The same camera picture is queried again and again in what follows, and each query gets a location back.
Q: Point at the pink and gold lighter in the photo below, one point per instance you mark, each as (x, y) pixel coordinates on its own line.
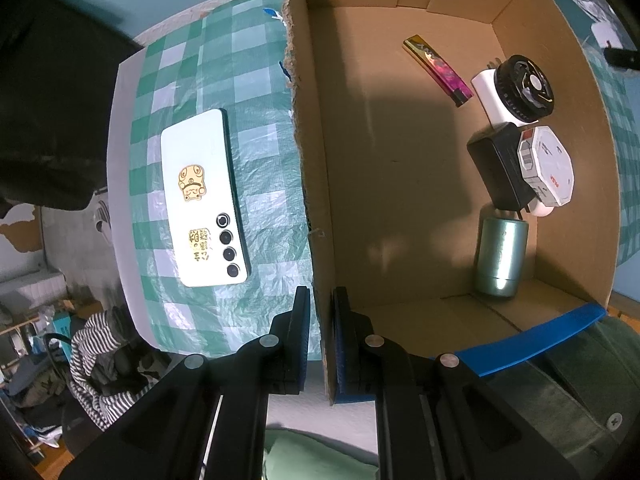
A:
(440, 70)

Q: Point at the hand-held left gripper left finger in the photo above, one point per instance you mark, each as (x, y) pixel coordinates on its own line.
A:
(300, 335)

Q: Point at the white smartphone with gold stickers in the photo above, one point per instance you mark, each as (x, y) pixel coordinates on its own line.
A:
(200, 150)

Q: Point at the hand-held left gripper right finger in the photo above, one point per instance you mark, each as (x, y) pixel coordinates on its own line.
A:
(344, 350)

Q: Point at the white octagonal box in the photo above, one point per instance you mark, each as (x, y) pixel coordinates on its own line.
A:
(550, 165)

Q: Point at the green round tin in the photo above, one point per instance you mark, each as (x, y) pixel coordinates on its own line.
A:
(500, 260)

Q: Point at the dark grey plug charger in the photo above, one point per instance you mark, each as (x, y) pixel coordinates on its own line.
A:
(495, 165)

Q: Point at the light green cushion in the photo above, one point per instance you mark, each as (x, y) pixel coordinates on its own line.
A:
(310, 460)

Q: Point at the blue cardboard box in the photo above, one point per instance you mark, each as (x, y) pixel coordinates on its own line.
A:
(390, 160)

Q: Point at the striped cloth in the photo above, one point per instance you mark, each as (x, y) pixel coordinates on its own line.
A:
(90, 390)

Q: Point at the white oval case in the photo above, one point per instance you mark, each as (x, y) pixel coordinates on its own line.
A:
(542, 208)

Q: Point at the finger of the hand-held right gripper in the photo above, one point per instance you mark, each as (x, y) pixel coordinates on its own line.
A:
(622, 57)

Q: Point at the light green checkered tablecloth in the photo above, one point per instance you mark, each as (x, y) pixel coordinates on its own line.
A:
(260, 110)

